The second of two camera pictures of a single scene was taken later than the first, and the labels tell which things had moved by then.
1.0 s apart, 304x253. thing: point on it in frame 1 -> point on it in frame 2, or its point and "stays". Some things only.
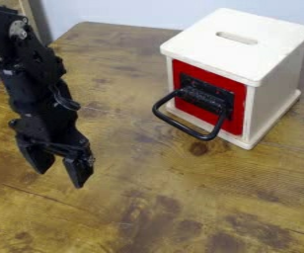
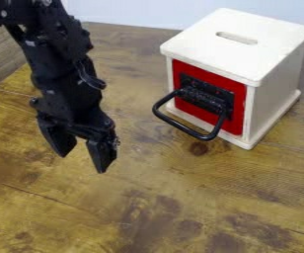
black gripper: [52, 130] -> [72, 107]
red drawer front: [200, 112] stays
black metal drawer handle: [206, 93] stays
